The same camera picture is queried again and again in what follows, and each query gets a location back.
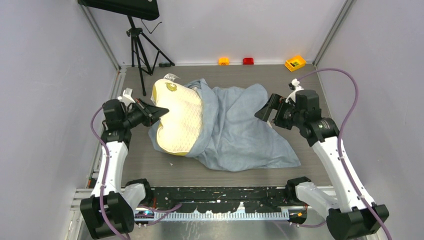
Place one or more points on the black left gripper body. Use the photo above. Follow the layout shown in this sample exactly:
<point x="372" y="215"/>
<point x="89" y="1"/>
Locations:
<point x="137" y="116"/>

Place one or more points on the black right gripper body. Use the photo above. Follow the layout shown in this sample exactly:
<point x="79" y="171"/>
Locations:
<point x="289" y="116"/>

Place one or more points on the cream pillow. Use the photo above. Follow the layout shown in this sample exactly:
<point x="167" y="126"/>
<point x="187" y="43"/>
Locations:
<point x="177" y="131"/>

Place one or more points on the blue pillowcase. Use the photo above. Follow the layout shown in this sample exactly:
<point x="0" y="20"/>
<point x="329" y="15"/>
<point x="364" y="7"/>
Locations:
<point x="232" y="138"/>

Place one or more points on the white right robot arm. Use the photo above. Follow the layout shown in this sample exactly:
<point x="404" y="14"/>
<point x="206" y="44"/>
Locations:
<point x="352" y="212"/>

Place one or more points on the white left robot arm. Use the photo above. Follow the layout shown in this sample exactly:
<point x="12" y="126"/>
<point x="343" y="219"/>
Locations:
<point x="109" y="211"/>

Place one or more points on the yellow plastic bin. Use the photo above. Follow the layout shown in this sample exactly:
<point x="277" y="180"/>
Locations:
<point x="295" y="63"/>

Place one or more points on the small black block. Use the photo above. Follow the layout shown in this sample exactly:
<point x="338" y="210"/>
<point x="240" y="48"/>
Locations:
<point x="164" y="64"/>

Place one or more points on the red toy block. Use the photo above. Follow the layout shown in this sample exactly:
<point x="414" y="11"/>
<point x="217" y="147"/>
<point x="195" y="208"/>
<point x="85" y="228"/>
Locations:
<point x="248" y="61"/>

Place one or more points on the orange toy block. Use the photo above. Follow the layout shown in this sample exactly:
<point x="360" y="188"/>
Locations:
<point x="223" y="61"/>

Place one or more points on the black tripod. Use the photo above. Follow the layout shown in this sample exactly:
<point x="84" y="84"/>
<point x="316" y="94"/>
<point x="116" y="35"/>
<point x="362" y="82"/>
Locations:
<point x="138" y="53"/>

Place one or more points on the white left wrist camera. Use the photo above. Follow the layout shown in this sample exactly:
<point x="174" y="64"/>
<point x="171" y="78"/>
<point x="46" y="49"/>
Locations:
<point x="126" y="97"/>

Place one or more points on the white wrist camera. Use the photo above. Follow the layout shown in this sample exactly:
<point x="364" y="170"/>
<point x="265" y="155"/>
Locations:
<point x="126" y="97"/>
<point x="295" y="86"/>

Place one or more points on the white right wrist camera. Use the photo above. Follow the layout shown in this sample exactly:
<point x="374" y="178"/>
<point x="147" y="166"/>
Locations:
<point x="295" y="86"/>

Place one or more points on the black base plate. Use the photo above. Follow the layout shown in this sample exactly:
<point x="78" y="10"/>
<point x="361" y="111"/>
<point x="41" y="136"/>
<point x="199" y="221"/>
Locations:
<point x="254" y="199"/>

